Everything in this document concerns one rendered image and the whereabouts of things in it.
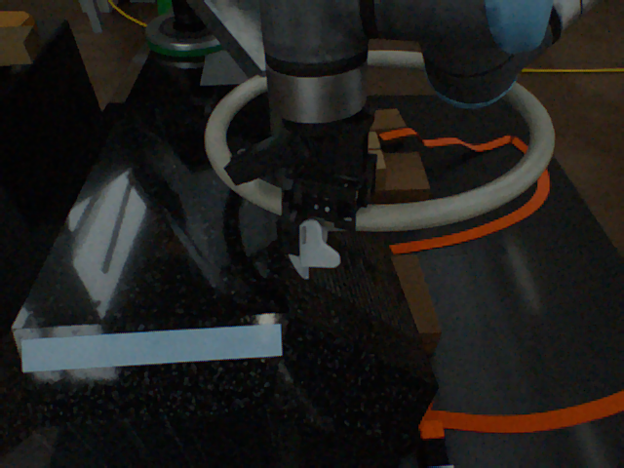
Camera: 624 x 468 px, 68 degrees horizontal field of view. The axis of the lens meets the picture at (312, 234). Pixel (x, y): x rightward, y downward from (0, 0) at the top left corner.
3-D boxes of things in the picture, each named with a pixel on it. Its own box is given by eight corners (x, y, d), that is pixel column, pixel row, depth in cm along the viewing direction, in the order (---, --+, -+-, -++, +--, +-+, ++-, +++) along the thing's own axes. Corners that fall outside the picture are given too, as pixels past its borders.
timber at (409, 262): (434, 353, 141) (443, 331, 132) (395, 357, 140) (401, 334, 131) (410, 277, 162) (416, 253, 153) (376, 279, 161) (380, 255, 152)
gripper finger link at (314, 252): (332, 301, 52) (338, 231, 48) (286, 288, 54) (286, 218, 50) (342, 287, 55) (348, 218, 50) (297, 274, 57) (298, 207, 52)
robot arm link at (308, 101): (246, 70, 39) (293, 33, 46) (253, 123, 42) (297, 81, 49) (346, 84, 36) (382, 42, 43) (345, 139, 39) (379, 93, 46)
